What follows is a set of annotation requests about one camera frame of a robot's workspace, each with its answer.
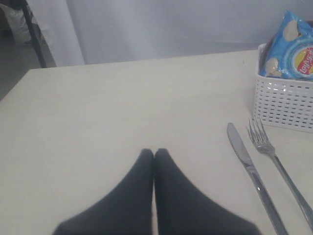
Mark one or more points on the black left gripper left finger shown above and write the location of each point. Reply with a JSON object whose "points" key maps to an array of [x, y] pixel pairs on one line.
{"points": [[126, 210]]}

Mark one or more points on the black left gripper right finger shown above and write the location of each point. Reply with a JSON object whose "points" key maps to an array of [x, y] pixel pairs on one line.
{"points": [[182, 209]]}

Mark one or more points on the silver metal knife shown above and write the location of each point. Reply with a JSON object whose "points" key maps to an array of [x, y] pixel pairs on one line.
{"points": [[243, 155]]}

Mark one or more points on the silver metal fork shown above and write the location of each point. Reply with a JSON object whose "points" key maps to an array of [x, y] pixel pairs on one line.
{"points": [[262, 144]]}

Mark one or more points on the white plastic perforated basket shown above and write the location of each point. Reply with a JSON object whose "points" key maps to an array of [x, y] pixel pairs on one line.
{"points": [[283, 103]]}

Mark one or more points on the blue chips bag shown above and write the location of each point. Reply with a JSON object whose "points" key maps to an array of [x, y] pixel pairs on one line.
{"points": [[291, 54]]}

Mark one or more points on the white curtain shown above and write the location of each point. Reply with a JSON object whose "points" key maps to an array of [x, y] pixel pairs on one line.
{"points": [[80, 32]]}

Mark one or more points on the black metal stand pole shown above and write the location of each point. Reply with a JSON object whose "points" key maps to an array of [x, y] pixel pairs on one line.
{"points": [[34, 40]]}

